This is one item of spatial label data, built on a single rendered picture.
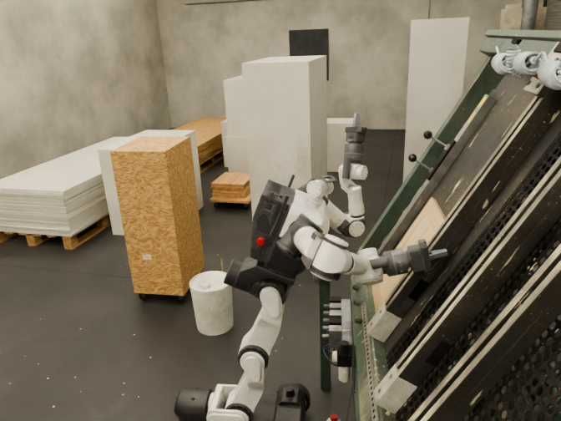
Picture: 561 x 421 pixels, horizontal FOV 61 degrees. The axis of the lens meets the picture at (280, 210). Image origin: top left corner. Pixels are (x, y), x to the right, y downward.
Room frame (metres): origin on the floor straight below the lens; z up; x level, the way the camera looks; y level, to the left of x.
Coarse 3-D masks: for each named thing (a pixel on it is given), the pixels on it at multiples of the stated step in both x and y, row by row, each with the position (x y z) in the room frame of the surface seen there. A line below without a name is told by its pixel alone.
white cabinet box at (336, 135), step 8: (328, 120) 7.07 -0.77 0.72; (336, 120) 7.04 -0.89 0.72; (344, 120) 7.01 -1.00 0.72; (352, 120) 6.98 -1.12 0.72; (328, 128) 6.84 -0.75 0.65; (336, 128) 6.81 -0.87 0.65; (344, 128) 6.78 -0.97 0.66; (328, 136) 6.84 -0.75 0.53; (336, 136) 6.81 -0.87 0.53; (344, 136) 6.78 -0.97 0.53; (328, 144) 6.84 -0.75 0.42; (336, 144) 6.81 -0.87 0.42; (344, 144) 6.78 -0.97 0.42; (328, 152) 6.84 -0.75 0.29; (336, 152) 6.81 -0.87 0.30; (328, 160) 6.84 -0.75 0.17; (336, 160) 6.81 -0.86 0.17; (328, 168) 6.84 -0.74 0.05; (336, 168) 6.81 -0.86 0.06
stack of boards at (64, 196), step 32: (64, 160) 5.68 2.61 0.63; (96, 160) 5.61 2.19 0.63; (0, 192) 4.62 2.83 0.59; (32, 192) 4.52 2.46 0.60; (64, 192) 4.44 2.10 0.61; (96, 192) 4.90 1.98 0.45; (0, 224) 4.67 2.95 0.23; (32, 224) 4.56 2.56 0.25; (64, 224) 4.44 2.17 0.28; (96, 224) 4.99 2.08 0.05
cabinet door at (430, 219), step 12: (432, 204) 1.85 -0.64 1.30; (420, 216) 1.89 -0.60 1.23; (432, 216) 1.77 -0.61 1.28; (444, 216) 1.70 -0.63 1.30; (420, 228) 1.82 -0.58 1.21; (432, 228) 1.71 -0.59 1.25; (408, 240) 1.86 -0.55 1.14; (384, 276) 1.85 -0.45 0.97; (396, 276) 1.74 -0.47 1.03; (372, 288) 1.88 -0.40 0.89; (384, 288) 1.77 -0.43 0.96; (384, 300) 1.70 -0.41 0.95
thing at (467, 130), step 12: (480, 108) 1.97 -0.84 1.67; (480, 120) 1.97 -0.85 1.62; (468, 132) 1.97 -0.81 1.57; (456, 144) 1.98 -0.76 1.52; (456, 156) 1.98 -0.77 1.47; (444, 168) 1.99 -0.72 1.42; (432, 180) 1.99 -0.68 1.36; (420, 192) 2.01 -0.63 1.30; (420, 204) 2.00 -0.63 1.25; (408, 216) 2.00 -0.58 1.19; (396, 228) 2.02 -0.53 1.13; (396, 240) 2.01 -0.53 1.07
